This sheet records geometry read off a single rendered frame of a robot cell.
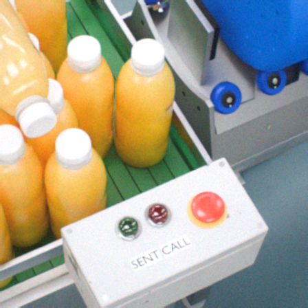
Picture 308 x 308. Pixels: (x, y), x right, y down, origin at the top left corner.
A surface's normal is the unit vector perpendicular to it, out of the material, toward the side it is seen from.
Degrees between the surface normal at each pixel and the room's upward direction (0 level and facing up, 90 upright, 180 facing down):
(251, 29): 90
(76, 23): 0
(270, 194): 0
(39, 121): 91
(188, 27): 90
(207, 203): 0
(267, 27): 90
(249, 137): 70
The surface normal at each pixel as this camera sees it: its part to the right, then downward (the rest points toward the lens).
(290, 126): 0.45, 0.56
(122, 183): 0.05, -0.50
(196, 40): -0.88, 0.38
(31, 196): 0.61, 0.70
